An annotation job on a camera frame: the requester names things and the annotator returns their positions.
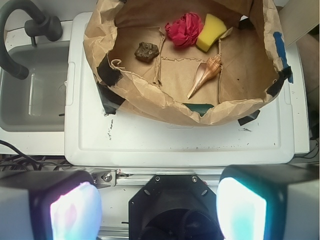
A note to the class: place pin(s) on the long spiral seashell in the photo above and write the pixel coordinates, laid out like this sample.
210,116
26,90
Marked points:
205,71

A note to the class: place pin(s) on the brown paper bag tray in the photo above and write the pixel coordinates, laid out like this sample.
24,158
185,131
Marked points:
253,60

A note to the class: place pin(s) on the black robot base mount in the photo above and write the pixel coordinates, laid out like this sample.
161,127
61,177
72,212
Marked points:
174,207

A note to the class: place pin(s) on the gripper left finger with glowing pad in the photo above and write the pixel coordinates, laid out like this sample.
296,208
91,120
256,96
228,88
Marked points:
49,205

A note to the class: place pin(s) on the dark grey curved faucet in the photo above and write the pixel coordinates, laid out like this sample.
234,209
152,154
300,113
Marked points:
39,24

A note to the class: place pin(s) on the grey toy sink basin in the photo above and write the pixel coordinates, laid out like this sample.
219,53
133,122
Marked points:
37,103

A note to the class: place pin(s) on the aluminium frame rail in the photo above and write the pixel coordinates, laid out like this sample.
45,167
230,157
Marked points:
139,176

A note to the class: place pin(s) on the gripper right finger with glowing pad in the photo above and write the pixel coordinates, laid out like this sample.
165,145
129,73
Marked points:
269,202

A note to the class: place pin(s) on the yellow sponge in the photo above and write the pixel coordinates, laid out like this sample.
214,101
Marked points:
213,28

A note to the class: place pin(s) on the dark brown rock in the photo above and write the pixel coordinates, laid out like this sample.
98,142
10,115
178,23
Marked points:
146,52

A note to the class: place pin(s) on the crumpled red paper ball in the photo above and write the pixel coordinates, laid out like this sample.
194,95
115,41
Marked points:
184,32

